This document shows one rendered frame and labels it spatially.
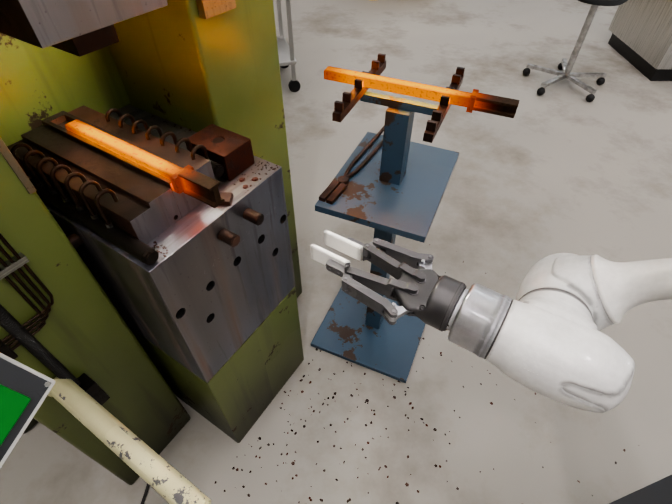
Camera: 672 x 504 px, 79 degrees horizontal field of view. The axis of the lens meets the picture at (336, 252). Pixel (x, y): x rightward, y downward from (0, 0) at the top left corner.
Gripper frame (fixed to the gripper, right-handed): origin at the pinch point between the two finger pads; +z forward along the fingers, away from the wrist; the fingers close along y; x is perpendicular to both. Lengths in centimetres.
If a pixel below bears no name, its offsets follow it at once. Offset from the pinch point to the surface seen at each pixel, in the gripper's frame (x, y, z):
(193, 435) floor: -99, -23, 45
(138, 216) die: -1.5, -10.7, 35.1
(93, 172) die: 0, -8, 52
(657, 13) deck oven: -60, 395, -42
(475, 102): 3, 53, -3
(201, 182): 2.5, -0.8, 28.2
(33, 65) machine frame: 9, 4, 83
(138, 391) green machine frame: -63, -26, 49
